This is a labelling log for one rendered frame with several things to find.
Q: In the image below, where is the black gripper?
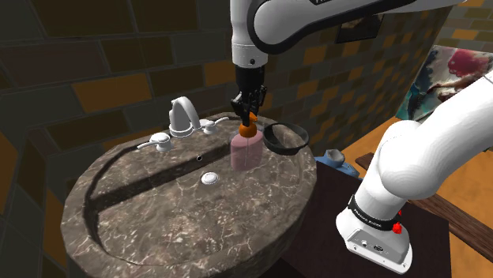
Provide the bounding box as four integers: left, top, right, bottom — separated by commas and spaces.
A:
230, 64, 269, 125

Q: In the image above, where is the pink bottle with orange cap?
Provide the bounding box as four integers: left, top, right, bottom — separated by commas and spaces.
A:
229, 111, 265, 172

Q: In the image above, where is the black round bowl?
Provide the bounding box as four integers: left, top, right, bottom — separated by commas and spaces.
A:
262, 122, 310, 156

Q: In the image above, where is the white faucet spout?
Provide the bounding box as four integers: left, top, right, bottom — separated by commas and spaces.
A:
167, 96, 202, 139

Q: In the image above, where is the white sink drain stopper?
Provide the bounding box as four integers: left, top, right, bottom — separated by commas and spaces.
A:
200, 171, 220, 186

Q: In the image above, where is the blue and grey object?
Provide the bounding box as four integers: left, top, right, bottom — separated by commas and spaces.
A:
313, 148, 363, 179

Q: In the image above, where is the brown marble sink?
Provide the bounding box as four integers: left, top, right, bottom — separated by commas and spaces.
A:
60, 111, 318, 278

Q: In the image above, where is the dark robot stand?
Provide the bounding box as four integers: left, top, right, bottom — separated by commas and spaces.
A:
258, 159, 453, 278

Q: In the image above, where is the white faucet handle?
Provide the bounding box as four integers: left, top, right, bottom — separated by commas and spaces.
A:
198, 116, 231, 135
137, 132, 173, 152

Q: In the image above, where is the dark framed wall picture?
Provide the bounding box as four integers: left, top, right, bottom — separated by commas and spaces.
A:
334, 13, 385, 44

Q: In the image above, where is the colourful wall painting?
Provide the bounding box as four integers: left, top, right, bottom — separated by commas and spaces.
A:
395, 44, 493, 125

